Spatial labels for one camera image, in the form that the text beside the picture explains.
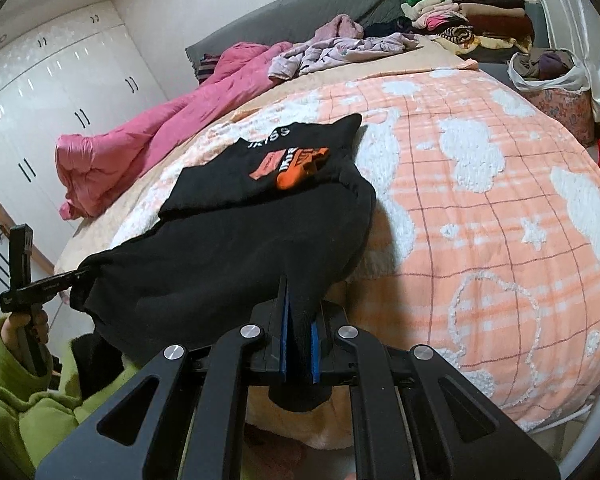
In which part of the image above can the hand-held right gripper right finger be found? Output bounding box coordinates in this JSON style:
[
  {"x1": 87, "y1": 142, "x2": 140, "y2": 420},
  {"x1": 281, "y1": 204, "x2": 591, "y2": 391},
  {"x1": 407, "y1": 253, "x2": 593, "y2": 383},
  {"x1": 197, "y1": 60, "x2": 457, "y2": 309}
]
[{"x1": 310, "y1": 301, "x2": 563, "y2": 480}]

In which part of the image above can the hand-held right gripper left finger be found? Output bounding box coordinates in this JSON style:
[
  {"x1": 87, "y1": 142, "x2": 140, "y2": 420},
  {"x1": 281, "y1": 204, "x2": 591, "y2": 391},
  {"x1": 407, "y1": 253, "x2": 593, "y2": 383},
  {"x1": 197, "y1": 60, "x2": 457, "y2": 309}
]
[{"x1": 35, "y1": 275, "x2": 291, "y2": 480}]

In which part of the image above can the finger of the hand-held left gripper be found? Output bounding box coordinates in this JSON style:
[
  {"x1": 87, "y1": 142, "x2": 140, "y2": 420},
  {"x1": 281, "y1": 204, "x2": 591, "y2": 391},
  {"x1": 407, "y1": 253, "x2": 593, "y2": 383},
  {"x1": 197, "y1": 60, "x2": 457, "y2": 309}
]
[{"x1": 59, "y1": 268, "x2": 94, "y2": 293}]

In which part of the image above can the black sweater with orange cuffs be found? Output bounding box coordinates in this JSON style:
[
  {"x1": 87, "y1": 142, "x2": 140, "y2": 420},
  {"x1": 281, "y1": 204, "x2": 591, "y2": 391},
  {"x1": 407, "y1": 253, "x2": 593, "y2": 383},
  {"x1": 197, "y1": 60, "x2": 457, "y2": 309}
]
[{"x1": 69, "y1": 114, "x2": 378, "y2": 413}]

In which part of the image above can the pile of lilac clothes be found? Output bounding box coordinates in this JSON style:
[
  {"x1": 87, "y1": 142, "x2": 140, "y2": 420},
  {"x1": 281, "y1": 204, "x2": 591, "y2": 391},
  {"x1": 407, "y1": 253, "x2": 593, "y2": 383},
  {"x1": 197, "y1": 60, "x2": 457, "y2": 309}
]
[{"x1": 267, "y1": 15, "x2": 426, "y2": 83}]

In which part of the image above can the white plastic bag of clothes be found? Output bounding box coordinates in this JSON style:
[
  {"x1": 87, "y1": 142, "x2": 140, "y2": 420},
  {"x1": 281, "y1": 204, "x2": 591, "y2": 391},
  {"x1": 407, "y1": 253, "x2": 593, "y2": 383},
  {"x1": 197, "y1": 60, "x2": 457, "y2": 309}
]
[{"x1": 507, "y1": 49, "x2": 593, "y2": 95}]

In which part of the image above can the stack of folded clothes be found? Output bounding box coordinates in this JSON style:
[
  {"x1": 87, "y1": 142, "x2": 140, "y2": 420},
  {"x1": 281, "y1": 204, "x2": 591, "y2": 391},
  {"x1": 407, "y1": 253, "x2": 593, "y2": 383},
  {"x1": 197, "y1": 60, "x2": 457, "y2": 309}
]
[{"x1": 400, "y1": 0, "x2": 536, "y2": 56}]

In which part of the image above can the person's left hand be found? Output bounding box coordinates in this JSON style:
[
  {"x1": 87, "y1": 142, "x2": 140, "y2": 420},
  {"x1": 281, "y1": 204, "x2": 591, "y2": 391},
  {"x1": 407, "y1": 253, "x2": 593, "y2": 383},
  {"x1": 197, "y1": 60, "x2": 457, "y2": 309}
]
[{"x1": 0, "y1": 309, "x2": 51, "y2": 362}]

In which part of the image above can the white wardrobe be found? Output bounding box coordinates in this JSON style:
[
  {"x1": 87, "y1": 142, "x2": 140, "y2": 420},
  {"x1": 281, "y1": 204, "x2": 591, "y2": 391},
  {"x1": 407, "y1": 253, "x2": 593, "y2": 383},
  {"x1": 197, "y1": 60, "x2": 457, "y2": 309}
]
[{"x1": 0, "y1": 0, "x2": 181, "y2": 311}]

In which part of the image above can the pink comforter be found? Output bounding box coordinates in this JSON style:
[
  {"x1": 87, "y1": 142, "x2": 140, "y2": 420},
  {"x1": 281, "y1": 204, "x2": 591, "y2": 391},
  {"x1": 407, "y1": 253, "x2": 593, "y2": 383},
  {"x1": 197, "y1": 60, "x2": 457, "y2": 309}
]
[{"x1": 55, "y1": 42, "x2": 301, "y2": 221}]

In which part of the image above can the peach checked blanket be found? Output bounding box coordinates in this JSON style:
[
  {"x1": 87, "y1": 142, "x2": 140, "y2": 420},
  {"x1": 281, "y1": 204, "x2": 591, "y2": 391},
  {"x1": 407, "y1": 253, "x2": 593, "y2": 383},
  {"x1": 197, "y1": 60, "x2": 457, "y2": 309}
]
[{"x1": 110, "y1": 67, "x2": 600, "y2": 433}]

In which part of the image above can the striped dark garment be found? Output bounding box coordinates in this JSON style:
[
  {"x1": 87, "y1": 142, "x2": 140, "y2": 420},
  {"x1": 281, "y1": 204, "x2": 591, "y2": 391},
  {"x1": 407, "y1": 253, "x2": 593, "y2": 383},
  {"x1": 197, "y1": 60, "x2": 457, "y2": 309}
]
[{"x1": 197, "y1": 52, "x2": 227, "y2": 83}]

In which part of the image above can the grey quilted headboard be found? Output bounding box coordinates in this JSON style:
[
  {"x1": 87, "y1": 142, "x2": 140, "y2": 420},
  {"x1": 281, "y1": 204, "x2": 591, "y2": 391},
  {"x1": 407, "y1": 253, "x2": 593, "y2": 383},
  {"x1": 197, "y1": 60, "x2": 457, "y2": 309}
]
[{"x1": 185, "y1": 0, "x2": 406, "y2": 86}]

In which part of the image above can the floral storage box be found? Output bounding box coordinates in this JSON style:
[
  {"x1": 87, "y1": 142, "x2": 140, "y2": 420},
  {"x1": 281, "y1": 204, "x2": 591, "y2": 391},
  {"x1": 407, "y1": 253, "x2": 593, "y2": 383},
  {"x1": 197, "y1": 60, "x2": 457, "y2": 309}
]
[{"x1": 520, "y1": 85, "x2": 597, "y2": 149}]

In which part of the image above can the white curtain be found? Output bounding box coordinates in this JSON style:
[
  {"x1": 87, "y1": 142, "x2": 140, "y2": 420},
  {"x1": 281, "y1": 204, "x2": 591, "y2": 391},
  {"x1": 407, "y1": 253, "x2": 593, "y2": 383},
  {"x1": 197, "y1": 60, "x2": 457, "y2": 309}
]
[{"x1": 525, "y1": 0, "x2": 600, "y2": 126}]

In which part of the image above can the white bed frame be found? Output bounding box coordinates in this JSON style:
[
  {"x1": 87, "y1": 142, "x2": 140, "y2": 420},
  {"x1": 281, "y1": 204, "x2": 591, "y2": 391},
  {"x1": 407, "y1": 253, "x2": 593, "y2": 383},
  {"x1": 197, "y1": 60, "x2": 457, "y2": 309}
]
[{"x1": 550, "y1": 395, "x2": 600, "y2": 480}]

